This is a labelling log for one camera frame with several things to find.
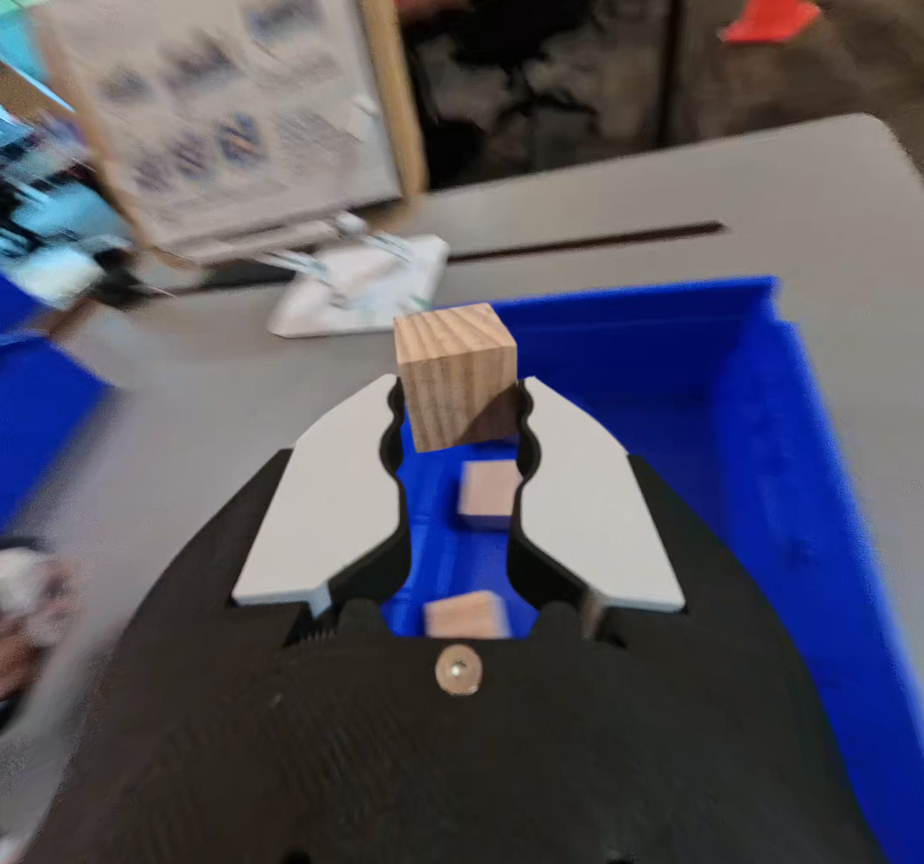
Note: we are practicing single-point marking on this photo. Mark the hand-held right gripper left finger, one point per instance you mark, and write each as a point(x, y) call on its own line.
point(325, 510)

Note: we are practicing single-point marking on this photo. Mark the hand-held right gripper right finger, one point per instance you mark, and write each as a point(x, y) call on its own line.
point(599, 517)

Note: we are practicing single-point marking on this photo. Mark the blue striped wooden cube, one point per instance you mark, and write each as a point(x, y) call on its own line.
point(451, 380)
point(465, 615)
point(487, 492)

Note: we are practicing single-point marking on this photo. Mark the blue plastic bin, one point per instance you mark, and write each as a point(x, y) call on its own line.
point(765, 445)
point(43, 416)

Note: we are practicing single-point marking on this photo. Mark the grey desk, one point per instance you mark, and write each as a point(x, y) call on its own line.
point(650, 178)

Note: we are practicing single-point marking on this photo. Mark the printed instruction sheet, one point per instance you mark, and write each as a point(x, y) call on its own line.
point(216, 84)

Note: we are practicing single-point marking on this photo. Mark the wooden document stand white base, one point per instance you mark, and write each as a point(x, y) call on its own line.
point(390, 70)

